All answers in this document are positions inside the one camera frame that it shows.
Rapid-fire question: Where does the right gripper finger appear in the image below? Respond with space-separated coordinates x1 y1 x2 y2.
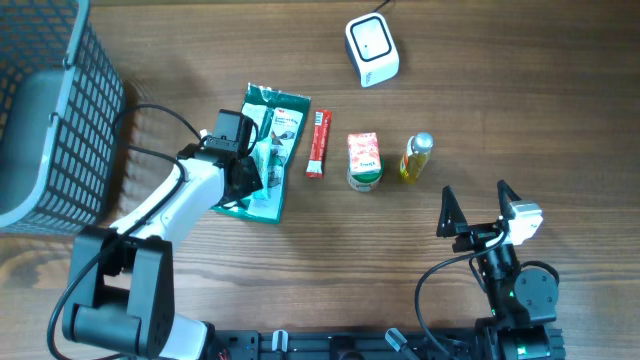
436 186 468 238
497 180 521 219

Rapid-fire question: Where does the teal snack packet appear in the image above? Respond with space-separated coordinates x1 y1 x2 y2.
251 138 281 200

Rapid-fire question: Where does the green 3M package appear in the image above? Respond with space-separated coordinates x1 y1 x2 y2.
212 83 311 224

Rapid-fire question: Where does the yellow dish soap bottle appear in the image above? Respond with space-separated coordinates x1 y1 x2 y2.
399 132 434 184

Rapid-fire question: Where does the red stick sachet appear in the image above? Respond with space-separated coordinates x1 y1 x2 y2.
306 110 332 178

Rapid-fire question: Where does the orange jar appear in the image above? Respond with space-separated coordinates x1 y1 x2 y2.
347 132 384 192

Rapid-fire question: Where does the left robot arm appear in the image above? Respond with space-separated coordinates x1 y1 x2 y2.
47 110 263 359

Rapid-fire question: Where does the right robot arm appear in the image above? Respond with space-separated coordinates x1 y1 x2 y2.
436 180 566 360

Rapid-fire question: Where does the white barcode scanner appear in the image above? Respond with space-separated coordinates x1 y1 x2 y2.
344 12 400 88

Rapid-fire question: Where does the grey plastic mesh basket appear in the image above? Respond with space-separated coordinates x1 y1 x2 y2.
1 1 125 235

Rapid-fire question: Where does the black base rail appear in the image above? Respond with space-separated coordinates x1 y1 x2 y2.
199 327 566 360

